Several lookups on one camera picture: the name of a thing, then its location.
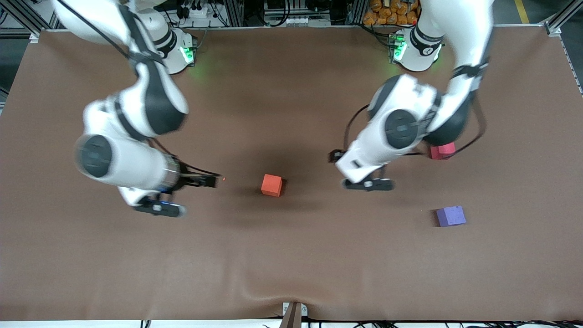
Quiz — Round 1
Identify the purple foam block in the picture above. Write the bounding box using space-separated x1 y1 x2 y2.
436 205 467 227

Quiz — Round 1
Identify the bag of orange objects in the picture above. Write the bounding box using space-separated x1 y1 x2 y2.
363 0 419 26

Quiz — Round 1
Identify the brown table mat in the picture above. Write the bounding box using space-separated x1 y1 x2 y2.
0 25 583 322

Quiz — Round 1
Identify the red foam block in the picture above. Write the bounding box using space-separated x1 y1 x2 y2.
430 142 456 160

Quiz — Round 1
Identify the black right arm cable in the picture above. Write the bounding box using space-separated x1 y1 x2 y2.
59 0 222 178

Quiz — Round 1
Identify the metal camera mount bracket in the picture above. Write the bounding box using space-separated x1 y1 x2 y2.
279 302 308 328

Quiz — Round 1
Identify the orange foam block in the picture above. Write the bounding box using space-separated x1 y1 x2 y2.
261 174 283 197

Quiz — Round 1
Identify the white power strip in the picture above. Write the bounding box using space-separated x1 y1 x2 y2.
175 4 211 20

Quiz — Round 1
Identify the aluminium frame profile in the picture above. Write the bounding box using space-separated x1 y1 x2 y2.
544 0 583 37
0 0 57 44

